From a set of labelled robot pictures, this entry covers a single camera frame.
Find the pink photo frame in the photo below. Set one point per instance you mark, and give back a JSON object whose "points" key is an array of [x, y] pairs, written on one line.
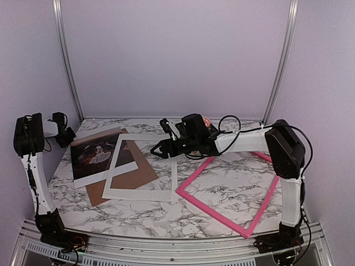
{"points": [[236, 201]]}

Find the brown frame backing board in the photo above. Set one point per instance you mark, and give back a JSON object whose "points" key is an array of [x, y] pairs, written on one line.
{"points": [[132, 171]]}

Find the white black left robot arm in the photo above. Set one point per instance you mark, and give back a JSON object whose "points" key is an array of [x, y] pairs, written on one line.
{"points": [[29, 142]]}

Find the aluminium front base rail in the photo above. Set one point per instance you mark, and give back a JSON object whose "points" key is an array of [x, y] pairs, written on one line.
{"points": [[103, 249]]}

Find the aluminium left corner post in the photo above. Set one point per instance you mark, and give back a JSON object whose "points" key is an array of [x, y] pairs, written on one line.
{"points": [[59, 23]]}

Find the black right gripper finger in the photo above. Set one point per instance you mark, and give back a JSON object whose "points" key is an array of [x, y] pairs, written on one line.
{"points": [[161, 154], [161, 146]]}

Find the red white patterned bowl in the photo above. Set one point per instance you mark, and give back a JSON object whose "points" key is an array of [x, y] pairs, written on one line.
{"points": [[207, 121]]}

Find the aluminium right corner post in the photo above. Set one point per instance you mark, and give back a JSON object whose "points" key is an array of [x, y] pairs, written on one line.
{"points": [[282, 62]]}

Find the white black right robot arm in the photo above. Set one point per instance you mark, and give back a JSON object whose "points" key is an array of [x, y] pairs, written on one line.
{"points": [[197, 138]]}

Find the white mat board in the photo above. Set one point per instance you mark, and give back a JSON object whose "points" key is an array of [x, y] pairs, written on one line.
{"points": [[140, 195]]}

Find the photo with white mat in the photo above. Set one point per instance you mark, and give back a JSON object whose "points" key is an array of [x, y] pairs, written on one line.
{"points": [[91, 157]]}

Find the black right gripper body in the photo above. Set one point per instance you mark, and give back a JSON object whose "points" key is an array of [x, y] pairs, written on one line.
{"points": [[191, 142]]}

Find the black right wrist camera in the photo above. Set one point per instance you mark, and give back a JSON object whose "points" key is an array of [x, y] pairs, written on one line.
{"points": [[165, 124]]}

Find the aluminium corner post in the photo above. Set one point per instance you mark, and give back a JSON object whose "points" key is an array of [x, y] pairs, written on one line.
{"points": [[59, 23], [282, 62]]}

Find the clear glass pane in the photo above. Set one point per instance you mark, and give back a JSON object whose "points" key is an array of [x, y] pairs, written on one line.
{"points": [[161, 167]]}

